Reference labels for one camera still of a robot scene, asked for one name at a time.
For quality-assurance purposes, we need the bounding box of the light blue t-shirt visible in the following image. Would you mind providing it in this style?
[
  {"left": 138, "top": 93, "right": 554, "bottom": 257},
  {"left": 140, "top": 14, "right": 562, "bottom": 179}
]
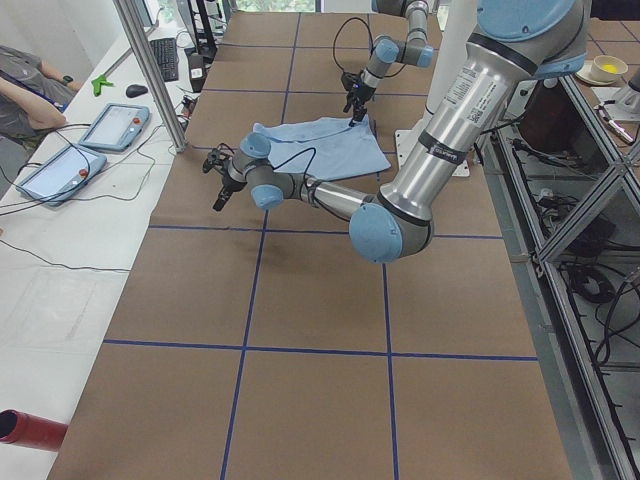
[{"left": 253, "top": 117, "right": 390, "bottom": 180}]

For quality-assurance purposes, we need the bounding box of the black label box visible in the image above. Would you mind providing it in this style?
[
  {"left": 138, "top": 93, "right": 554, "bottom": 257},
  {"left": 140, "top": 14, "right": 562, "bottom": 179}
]
[{"left": 187, "top": 53, "right": 207, "bottom": 93}]

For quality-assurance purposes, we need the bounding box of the black keyboard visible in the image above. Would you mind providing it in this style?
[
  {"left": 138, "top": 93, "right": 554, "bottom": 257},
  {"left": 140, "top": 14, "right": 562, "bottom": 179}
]
[{"left": 149, "top": 38, "right": 179, "bottom": 82}]

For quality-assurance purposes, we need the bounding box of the aluminium frame post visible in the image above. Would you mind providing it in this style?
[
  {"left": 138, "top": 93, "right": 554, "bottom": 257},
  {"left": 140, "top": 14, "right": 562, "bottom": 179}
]
[{"left": 113, "top": 0, "right": 187, "bottom": 153}]

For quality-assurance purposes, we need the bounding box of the black computer mouse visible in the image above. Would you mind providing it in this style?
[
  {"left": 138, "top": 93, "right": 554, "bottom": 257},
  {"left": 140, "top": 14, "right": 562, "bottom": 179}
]
[{"left": 125, "top": 84, "right": 148, "bottom": 98}]

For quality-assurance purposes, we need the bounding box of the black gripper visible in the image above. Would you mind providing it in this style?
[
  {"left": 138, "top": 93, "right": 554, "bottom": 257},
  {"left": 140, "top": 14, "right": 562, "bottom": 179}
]
[
  {"left": 212, "top": 175, "right": 246, "bottom": 212},
  {"left": 343, "top": 83, "right": 376, "bottom": 127}
]

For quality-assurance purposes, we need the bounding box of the near blue teach pendant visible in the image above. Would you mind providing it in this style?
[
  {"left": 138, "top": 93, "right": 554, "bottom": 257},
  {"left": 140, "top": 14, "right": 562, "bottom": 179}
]
[{"left": 16, "top": 144, "right": 107, "bottom": 207}]

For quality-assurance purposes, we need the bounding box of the red cylinder bottle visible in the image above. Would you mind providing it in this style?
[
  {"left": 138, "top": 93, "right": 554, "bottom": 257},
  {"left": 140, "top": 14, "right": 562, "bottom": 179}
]
[{"left": 1, "top": 409, "right": 68, "bottom": 452}]

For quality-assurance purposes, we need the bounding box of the green plastic tool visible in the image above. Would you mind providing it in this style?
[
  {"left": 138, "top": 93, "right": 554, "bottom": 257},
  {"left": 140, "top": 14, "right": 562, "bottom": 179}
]
[{"left": 91, "top": 74, "right": 114, "bottom": 97}]

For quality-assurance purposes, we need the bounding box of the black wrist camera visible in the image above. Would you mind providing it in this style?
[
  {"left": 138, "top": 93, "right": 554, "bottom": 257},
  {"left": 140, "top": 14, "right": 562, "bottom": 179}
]
[
  {"left": 340, "top": 71, "right": 361, "bottom": 92},
  {"left": 202, "top": 144, "right": 235, "bottom": 175}
]

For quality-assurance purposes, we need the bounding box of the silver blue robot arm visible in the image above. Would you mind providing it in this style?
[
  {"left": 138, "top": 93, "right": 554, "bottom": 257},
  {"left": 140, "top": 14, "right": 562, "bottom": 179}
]
[
  {"left": 210, "top": 1, "right": 591, "bottom": 263},
  {"left": 332, "top": 1, "right": 434, "bottom": 127}
]

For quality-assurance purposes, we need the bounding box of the seated person in grey shirt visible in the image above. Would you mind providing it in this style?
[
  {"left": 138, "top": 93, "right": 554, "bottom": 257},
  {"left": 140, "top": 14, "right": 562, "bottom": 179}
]
[{"left": 1, "top": 45, "right": 82, "bottom": 151}]

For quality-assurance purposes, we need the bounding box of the far blue teach pendant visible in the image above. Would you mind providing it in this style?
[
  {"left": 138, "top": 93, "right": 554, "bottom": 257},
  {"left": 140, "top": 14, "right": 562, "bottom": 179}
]
[{"left": 79, "top": 103, "right": 150, "bottom": 152}]

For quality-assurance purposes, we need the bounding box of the blue teach pendant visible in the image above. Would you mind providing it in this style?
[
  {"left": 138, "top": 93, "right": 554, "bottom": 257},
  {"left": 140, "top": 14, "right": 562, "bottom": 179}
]
[
  {"left": 16, "top": 144, "right": 107, "bottom": 207},
  {"left": 79, "top": 103, "right": 150, "bottom": 152}
]

